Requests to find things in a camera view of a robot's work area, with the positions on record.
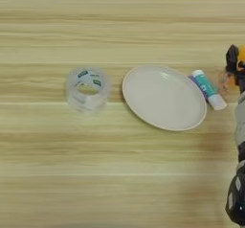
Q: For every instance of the clear tape roll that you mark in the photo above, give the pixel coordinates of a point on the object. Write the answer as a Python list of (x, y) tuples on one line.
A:
[(86, 105)]

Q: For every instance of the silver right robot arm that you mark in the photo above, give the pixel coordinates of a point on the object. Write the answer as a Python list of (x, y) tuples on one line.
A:
[(240, 123)]

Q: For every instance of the orange juice bottle white cap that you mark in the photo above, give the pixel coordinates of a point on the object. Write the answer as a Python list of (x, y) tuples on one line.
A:
[(242, 53)]

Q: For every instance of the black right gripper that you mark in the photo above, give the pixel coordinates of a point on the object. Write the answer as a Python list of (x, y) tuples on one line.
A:
[(241, 77)]

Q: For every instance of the teal white glue stick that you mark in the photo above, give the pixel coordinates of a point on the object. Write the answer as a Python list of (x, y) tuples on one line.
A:
[(207, 89)]

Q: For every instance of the white round plate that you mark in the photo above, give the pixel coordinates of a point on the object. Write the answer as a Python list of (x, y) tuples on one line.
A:
[(164, 97)]

